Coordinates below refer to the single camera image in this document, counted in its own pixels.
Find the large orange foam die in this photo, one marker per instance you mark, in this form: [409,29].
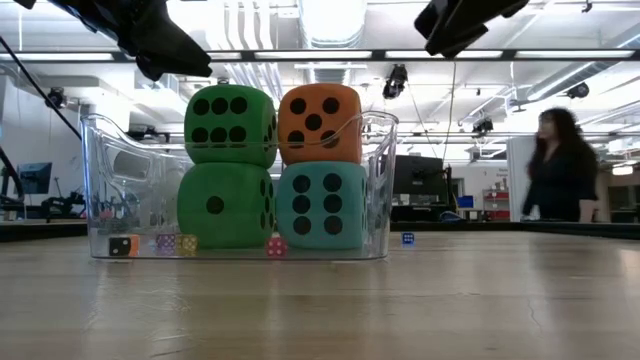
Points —
[347,120]

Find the small black robot arm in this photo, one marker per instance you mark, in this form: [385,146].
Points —
[65,205]

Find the black table frame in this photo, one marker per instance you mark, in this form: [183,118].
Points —
[40,231]

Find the small yellow translucent die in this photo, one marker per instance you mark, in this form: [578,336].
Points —
[187,244]

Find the shelf with red bins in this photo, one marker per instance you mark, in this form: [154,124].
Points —
[495,215]

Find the small red translucent die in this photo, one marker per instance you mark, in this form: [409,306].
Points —
[276,247]

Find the blue box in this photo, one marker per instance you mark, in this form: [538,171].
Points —
[465,202]

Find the silver ventilation duct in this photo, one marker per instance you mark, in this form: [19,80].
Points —
[330,30]

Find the person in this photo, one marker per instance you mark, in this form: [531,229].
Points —
[560,180]

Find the large cyan foam die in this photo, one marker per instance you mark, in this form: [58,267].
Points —
[287,170]

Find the black overhead frame beam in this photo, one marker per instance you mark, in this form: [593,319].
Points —
[230,56]

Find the small purple translucent die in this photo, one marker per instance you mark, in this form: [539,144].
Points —
[166,243]

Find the white led light bar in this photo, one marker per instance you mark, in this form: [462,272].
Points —
[400,54]
[60,56]
[315,55]
[570,54]

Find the clear plastic bin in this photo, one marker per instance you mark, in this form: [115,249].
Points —
[100,200]

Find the black ceiling spotlight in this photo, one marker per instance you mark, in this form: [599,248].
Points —
[483,126]
[578,90]
[395,82]
[56,97]

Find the small blue die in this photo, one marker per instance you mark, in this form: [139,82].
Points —
[408,239]

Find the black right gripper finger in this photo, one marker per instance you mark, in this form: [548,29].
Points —
[457,42]
[470,12]

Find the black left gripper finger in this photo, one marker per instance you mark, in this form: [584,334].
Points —
[169,45]
[150,57]

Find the small black die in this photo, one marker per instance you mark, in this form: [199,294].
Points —
[120,246]

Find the large green foam die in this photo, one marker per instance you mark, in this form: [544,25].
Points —
[225,155]
[200,225]

